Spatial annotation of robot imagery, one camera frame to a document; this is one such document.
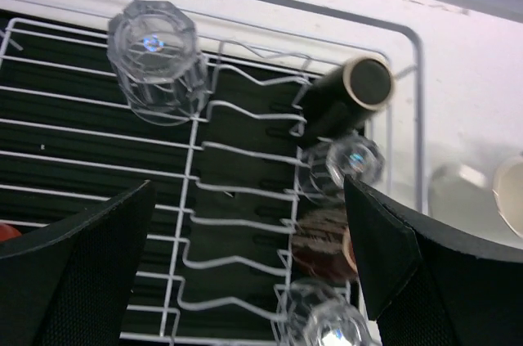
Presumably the white wire dish rack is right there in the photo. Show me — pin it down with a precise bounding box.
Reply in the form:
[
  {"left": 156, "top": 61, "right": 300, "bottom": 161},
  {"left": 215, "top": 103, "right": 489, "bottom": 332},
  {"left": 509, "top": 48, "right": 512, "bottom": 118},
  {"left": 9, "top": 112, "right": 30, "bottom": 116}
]
[{"left": 1, "top": 0, "right": 427, "bottom": 345}]

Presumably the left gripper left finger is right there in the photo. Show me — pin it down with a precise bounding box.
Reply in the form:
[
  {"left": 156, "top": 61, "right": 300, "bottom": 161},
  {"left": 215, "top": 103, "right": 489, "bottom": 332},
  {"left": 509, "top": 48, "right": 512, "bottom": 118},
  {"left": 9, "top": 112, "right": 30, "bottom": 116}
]
[{"left": 1, "top": 181, "right": 155, "bottom": 345}]

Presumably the black cup beige rim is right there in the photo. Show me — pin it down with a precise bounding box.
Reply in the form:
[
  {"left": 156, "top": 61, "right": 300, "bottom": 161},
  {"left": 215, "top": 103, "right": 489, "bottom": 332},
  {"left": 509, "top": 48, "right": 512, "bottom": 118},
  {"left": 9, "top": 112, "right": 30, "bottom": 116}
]
[{"left": 297, "top": 56, "right": 396, "bottom": 150}]

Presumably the orange cup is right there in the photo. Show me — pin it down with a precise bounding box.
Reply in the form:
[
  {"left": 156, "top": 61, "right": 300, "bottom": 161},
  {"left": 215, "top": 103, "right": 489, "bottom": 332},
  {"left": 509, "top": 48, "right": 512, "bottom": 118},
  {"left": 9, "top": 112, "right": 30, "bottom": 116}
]
[{"left": 0, "top": 223, "right": 21, "bottom": 242}]

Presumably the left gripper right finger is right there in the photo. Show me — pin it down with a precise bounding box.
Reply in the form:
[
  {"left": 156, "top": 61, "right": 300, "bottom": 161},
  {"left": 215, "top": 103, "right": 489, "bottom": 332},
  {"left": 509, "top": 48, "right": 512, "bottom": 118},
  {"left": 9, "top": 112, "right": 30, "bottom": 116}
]
[{"left": 344, "top": 177, "right": 522, "bottom": 345}]

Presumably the brown cup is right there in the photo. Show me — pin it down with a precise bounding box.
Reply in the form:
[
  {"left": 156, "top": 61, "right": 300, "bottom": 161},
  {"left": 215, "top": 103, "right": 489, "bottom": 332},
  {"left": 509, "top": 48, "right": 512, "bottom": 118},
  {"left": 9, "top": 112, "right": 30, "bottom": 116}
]
[{"left": 290, "top": 207, "right": 358, "bottom": 285}]

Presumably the large clear glass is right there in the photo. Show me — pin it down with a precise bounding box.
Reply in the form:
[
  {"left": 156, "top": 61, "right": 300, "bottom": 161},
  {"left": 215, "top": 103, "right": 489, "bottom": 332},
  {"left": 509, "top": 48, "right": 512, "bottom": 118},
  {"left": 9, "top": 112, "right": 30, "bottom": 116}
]
[{"left": 107, "top": 0, "right": 211, "bottom": 126}]

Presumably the white mug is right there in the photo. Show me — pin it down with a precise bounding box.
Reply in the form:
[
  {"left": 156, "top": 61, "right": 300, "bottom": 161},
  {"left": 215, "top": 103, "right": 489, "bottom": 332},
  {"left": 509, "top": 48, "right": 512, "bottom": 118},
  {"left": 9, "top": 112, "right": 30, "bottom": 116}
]
[{"left": 428, "top": 155, "right": 522, "bottom": 248}]

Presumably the clear small glass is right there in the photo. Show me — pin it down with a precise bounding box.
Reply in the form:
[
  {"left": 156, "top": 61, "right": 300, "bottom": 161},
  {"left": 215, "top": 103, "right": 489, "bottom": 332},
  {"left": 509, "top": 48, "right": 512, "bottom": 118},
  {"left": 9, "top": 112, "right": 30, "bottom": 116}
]
[
  {"left": 275, "top": 280, "right": 376, "bottom": 346},
  {"left": 298, "top": 134, "right": 385, "bottom": 205}
]

